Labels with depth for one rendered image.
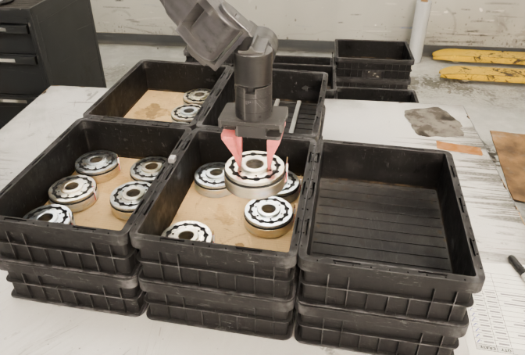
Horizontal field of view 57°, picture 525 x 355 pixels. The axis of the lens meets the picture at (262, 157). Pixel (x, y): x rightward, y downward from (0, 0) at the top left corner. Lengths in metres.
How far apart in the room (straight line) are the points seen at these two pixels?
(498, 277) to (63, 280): 0.92
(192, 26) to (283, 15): 3.55
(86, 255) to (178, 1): 0.51
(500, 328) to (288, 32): 3.51
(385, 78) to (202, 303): 1.89
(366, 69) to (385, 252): 1.69
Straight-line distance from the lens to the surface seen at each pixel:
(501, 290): 1.19
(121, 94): 1.47
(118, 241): 0.90
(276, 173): 0.80
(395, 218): 1.08
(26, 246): 1.03
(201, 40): 0.70
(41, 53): 2.52
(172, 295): 0.97
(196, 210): 1.07
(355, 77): 2.60
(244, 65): 0.70
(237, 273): 0.87
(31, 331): 1.10
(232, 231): 1.01
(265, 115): 0.74
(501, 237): 1.33
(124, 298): 1.02
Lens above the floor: 1.50
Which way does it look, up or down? 33 degrees down
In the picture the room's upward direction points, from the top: straight up
